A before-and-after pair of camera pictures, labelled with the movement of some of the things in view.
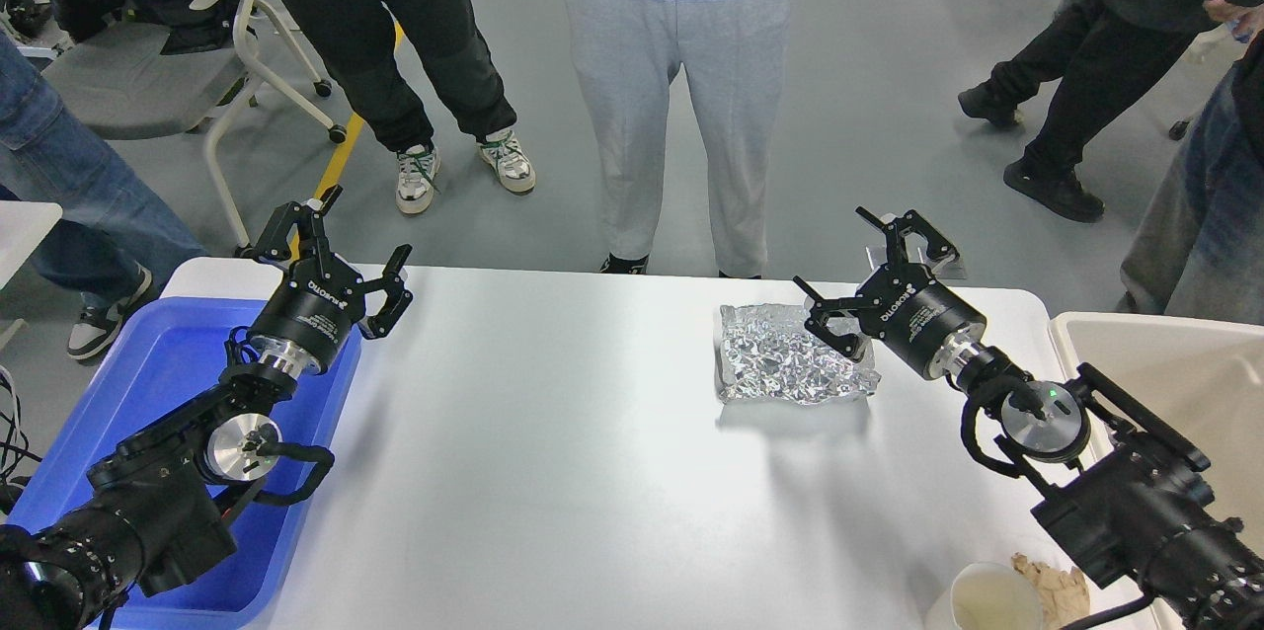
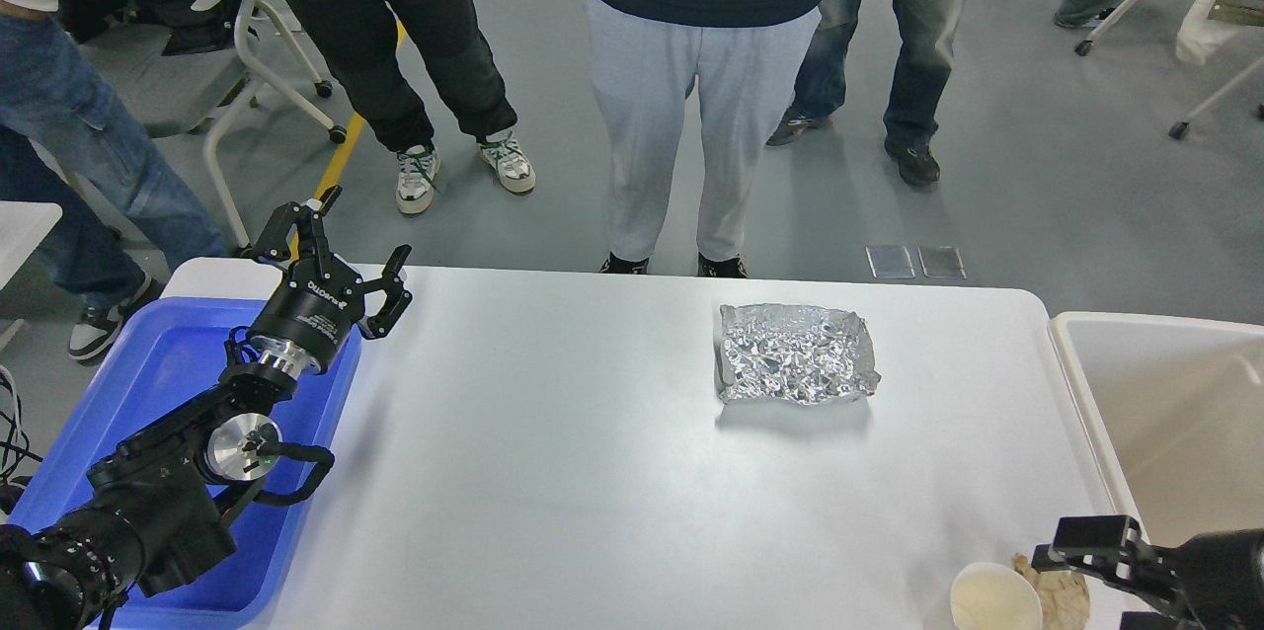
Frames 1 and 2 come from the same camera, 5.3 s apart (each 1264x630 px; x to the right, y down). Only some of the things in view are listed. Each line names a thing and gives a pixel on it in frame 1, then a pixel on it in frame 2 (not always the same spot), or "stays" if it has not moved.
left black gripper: (312, 309) stays
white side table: (24, 225) stays
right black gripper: (908, 312) → (1215, 579)
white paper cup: (995, 596) stays
